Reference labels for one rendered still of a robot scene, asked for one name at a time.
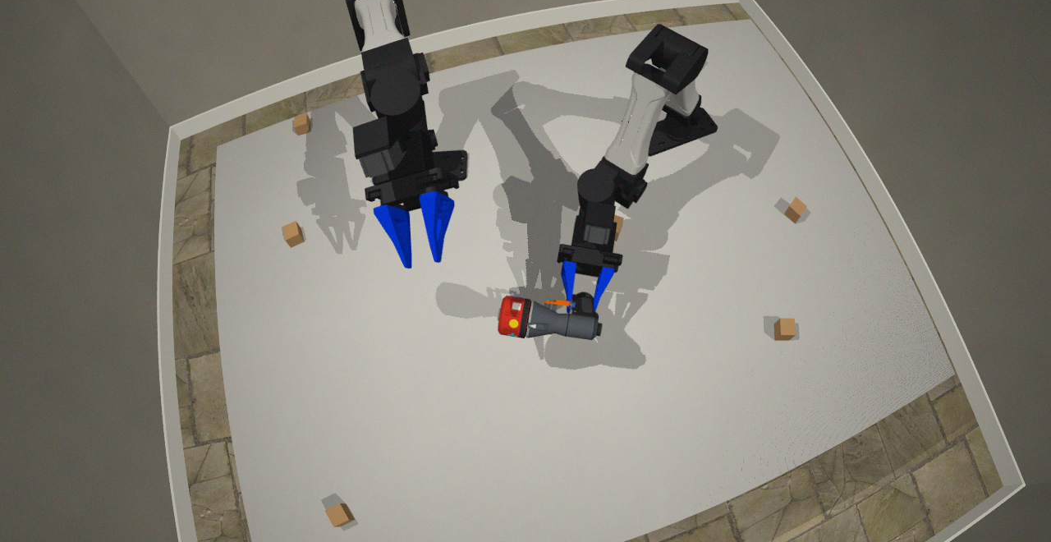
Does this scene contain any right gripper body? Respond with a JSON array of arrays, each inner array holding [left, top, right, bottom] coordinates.
[[365, 168, 459, 212]]

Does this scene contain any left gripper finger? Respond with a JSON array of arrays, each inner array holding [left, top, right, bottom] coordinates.
[[561, 260, 576, 313], [594, 267, 615, 310]]

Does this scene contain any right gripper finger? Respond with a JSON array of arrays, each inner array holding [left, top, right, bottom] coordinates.
[[419, 191, 455, 263], [374, 204, 411, 269]]

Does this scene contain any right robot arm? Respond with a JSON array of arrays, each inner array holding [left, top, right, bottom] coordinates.
[[346, 0, 467, 185]]

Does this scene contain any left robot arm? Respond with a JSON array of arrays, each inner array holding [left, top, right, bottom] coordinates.
[[571, 24, 718, 253]]

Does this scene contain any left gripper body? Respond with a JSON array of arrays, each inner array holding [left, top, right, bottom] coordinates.
[[557, 244, 623, 278]]

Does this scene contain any red and black hose nozzle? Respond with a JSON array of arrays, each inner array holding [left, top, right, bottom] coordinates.
[[498, 292, 602, 340]]

